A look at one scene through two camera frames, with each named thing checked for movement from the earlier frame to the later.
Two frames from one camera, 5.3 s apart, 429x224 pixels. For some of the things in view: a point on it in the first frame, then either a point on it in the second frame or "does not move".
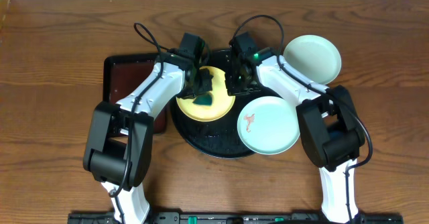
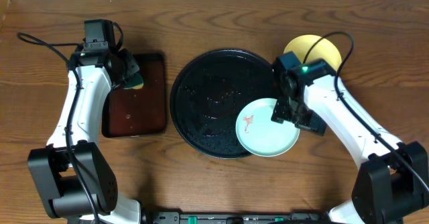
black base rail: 235,218 does not move
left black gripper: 200,88 → 131,67
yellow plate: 222,102 → 324,49
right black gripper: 232,89 → 316,125
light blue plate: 269,125 does not move
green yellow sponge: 205,100 → 135,82
